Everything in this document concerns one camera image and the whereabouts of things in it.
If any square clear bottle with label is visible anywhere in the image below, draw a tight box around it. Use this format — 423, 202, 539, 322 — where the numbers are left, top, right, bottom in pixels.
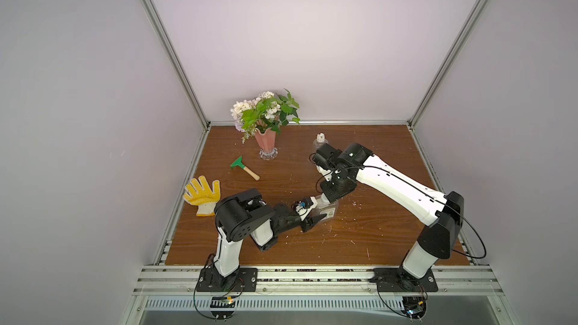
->
315, 194, 339, 222

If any round clear bottle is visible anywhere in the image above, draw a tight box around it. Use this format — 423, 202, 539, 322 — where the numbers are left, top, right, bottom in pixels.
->
313, 132, 328, 150

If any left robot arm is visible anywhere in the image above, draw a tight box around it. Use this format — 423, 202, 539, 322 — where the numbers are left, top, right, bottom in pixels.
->
213, 188, 330, 281

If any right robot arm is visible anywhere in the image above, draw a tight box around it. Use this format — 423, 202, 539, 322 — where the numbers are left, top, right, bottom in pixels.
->
310, 143, 487, 287

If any pink vase with flowers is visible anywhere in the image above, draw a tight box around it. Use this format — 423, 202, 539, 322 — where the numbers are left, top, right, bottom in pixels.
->
230, 89, 300, 160

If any yellow work glove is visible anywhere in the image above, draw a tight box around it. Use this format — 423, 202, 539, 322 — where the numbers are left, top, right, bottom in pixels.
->
182, 175, 221, 217

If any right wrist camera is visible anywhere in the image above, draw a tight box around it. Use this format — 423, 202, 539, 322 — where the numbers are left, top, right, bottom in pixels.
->
316, 165, 334, 181

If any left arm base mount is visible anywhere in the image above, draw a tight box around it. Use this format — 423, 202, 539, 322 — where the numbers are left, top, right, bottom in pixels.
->
196, 267, 258, 293

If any green scraper wooden handle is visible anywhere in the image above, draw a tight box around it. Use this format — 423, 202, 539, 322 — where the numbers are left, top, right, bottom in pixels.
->
230, 156, 260, 181

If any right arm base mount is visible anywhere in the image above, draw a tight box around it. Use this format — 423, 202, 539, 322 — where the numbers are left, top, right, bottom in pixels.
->
369, 268, 439, 293

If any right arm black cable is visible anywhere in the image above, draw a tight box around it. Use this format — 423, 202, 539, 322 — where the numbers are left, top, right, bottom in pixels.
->
444, 202, 488, 260

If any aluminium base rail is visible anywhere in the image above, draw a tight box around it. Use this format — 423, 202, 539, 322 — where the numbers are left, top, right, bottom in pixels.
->
132, 266, 504, 317

